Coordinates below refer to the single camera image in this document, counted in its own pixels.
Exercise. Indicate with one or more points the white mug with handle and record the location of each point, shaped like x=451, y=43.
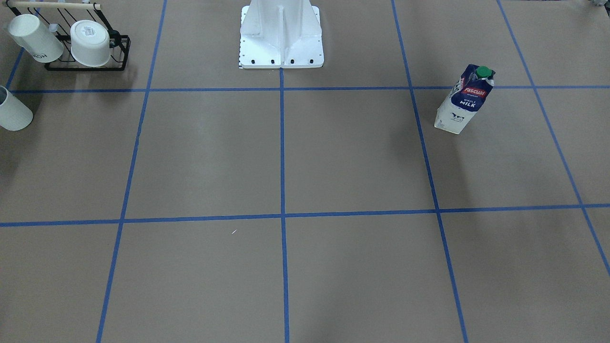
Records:
x=14, y=115

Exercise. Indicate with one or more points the white upturned cup on rack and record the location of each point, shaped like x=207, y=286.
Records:
x=90, y=43

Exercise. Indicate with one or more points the blue white milk carton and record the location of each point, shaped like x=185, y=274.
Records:
x=465, y=99

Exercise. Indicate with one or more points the black wire cup rack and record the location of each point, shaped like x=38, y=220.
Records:
x=67, y=35

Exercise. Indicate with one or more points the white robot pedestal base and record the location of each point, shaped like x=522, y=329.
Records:
x=280, y=34

